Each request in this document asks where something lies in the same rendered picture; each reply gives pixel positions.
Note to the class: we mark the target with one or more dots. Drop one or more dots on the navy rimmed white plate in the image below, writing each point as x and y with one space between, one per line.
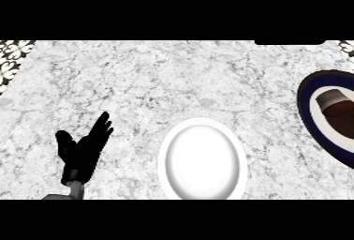
310 122

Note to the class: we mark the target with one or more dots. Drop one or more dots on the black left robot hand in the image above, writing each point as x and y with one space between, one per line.
83 153

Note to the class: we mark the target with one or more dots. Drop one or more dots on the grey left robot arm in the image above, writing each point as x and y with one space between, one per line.
74 191

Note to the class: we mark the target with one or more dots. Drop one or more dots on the white oval plate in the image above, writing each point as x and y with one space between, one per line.
203 159

